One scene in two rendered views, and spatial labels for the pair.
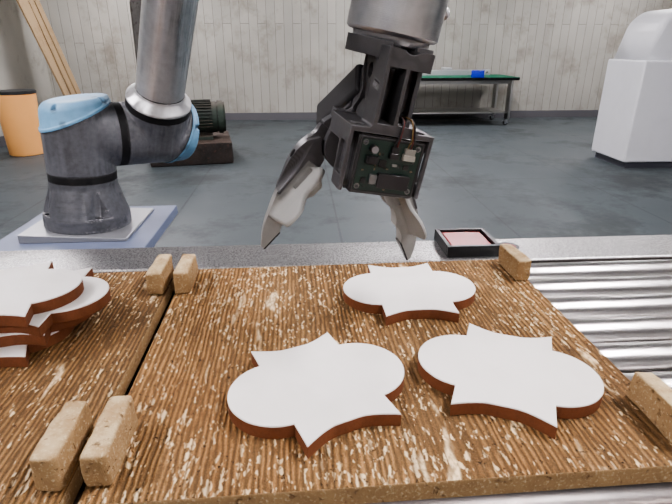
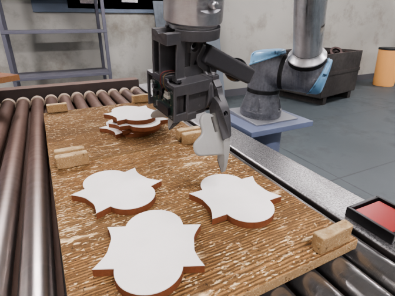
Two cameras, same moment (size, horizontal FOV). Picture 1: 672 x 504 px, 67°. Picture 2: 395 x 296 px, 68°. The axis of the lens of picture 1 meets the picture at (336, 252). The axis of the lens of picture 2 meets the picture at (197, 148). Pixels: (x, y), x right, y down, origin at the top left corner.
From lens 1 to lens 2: 0.52 m
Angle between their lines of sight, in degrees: 62
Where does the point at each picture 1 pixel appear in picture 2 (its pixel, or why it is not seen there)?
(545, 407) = (110, 263)
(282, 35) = not seen: outside the picture
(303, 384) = (113, 184)
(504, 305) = (257, 244)
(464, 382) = (128, 229)
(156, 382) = (114, 160)
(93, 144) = (263, 74)
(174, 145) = (305, 83)
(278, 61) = not seen: outside the picture
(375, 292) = (216, 185)
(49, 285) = (140, 116)
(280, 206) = not seen: hidden behind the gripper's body
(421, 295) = (225, 200)
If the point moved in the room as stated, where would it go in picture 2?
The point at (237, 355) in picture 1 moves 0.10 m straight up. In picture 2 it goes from (139, 168) to (135, 119)
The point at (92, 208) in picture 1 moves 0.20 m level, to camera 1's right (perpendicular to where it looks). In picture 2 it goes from (254, 106) to (291, 123)
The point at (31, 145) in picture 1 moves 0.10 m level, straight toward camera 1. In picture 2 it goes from (386, 80) to (385, 81)
